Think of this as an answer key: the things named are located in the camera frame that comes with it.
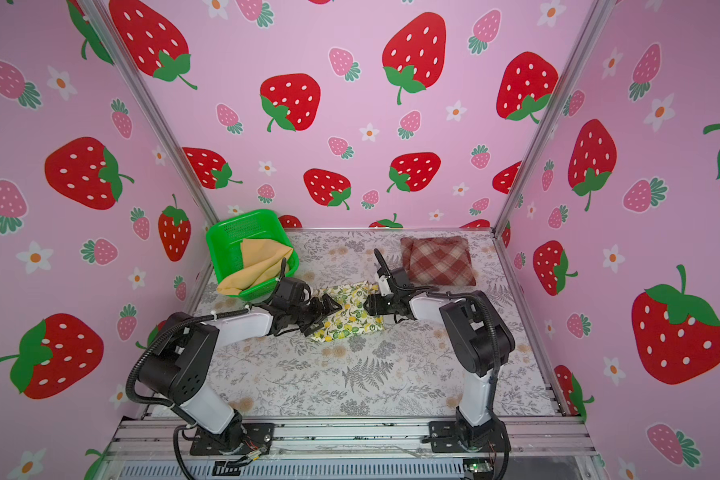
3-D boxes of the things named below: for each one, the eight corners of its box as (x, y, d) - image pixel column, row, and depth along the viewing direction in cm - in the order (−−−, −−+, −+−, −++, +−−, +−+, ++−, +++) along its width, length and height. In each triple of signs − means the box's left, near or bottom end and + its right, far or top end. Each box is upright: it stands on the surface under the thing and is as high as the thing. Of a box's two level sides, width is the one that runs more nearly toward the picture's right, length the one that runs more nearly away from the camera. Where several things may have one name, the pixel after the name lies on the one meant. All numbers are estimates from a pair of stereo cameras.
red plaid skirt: (404, 285, 107) (405, 279, 103) (400, 242, 120) (401, 235, 117) (475, 286, 107) (478, 279, 104) (463, 242, 120) (465, 235, 117)
